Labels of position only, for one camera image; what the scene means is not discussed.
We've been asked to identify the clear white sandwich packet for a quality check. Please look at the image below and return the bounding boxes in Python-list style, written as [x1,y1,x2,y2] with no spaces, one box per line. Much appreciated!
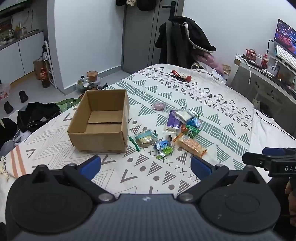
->
[174,108,200,123]

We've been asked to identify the computer monitor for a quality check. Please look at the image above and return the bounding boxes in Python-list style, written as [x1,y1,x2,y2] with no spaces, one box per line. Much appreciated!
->
[273,19,296,56]

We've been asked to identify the green dinosaur rug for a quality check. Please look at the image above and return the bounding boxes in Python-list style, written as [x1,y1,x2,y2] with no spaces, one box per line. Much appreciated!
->
[55,97,82,113]

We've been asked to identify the purple cake packet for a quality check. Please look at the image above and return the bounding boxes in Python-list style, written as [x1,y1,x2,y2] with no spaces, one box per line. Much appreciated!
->
[163,110,183,134]

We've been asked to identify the orange cracker packet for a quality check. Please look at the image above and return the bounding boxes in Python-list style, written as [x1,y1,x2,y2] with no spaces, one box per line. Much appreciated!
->
[176,136,208,158]

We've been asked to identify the grey desk cabinet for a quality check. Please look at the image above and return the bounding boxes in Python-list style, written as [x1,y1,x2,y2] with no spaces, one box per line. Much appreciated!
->
[231,54,296,122]

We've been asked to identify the green snack packet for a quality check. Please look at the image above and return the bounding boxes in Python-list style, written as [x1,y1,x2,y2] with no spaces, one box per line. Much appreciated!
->
[184,125,201,139]

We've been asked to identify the black coat on chair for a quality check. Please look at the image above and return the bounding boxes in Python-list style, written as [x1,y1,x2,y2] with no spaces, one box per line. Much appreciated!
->
[154,16,217,68]

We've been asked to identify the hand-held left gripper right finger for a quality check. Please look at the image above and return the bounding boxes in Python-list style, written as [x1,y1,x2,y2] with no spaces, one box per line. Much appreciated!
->
[177,155,261,203]

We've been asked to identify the patterned bed blanket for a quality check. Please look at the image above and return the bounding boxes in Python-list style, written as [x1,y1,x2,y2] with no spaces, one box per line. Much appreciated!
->
[5,64,255,197]

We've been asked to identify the black bag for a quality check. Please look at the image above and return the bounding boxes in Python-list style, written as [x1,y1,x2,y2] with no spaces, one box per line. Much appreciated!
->
[17,102,62,133]

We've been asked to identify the white charging cable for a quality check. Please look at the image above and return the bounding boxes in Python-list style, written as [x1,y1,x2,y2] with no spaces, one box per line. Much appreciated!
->
[240,58,253,85]

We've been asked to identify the small red desk item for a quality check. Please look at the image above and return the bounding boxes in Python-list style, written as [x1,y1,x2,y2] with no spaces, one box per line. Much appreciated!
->
[260,54,270,69]

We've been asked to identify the pink clothing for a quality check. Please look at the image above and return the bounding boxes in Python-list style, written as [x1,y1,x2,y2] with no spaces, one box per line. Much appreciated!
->
[196,51,224,75]

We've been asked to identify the green beige cake packet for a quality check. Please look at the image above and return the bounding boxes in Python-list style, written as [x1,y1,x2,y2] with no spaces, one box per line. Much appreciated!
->
[135,130,159,147]

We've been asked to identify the brown paper cup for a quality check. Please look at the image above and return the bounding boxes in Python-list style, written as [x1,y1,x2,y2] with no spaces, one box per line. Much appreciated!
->
[86,71,99,82]

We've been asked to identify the red mini shopping basket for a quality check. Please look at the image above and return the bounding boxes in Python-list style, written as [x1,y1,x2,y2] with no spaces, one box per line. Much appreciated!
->
[245,48,258,62]

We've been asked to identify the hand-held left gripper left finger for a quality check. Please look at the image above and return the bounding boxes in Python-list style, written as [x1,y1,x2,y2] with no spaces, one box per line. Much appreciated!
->
[31,155,116,204]

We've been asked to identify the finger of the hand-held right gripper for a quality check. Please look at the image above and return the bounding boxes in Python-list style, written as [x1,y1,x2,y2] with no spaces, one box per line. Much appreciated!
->
[262,147,287,157]
[242,152,273,171]

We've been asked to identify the orange candy packet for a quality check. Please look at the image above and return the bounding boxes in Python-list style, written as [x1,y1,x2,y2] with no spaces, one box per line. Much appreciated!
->
[173,125,188,142]

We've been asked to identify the person's right hand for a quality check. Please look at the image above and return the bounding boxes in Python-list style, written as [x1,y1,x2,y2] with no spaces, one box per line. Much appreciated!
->
[285,180,296,221]

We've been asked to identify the green stick packet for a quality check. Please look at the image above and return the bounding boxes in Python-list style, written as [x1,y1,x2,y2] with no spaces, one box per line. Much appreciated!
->
[129,136,141,152]

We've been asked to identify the white bed sheet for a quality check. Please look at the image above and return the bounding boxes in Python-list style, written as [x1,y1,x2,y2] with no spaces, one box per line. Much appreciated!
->
[249,108,296,164]

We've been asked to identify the brown cardboard box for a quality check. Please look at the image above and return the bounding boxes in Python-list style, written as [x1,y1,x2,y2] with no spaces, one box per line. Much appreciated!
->
[67,89,130,154]

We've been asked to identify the white kitchen cabinet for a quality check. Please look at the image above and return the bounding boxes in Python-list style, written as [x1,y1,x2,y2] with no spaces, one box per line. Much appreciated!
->
[0,30,46,86]

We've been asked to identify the grey door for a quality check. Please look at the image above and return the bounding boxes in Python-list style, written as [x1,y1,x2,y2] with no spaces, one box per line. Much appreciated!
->
[122,0,185,74]

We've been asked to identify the glass teapot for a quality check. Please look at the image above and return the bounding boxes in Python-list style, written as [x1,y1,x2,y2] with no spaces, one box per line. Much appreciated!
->
[76,77,91,93]

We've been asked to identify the brown paper bag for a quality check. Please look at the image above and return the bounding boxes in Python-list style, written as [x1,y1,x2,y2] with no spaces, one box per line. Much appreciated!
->
[33,59,46,80]

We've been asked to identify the blue snack packet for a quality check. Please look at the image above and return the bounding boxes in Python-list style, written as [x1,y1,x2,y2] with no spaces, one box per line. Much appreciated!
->
[186,117,204,128]

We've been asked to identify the white narrow rack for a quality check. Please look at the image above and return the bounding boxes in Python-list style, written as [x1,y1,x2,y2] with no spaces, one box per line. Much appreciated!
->
[43,40,59,90]

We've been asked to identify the small green candy packet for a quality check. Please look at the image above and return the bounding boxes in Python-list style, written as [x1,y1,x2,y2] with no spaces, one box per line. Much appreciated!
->
[156,147,174,160]

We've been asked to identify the black door handle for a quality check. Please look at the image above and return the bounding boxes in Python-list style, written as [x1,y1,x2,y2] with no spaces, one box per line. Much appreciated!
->
[162,1,176,23]

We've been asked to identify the brown drink bottle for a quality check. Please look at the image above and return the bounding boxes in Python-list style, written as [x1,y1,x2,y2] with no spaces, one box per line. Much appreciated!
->
[40,67,51,89]

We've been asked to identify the white keyboard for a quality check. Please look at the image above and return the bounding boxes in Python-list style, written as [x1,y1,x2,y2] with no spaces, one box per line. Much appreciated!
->
[275,45,296,69]

